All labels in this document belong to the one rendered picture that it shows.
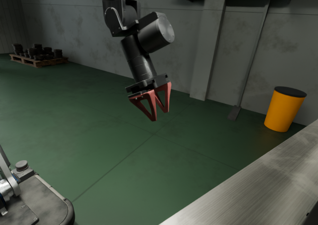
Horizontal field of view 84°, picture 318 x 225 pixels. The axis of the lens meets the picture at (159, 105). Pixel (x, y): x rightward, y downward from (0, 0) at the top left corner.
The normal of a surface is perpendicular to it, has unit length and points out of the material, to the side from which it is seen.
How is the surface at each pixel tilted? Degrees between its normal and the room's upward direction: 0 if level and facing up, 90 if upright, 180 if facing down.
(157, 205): 0
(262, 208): 0
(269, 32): 90
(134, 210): 0
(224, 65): 90
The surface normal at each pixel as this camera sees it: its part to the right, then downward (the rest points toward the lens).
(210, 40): -0.53, 0.32
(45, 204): 0.07, -0.90
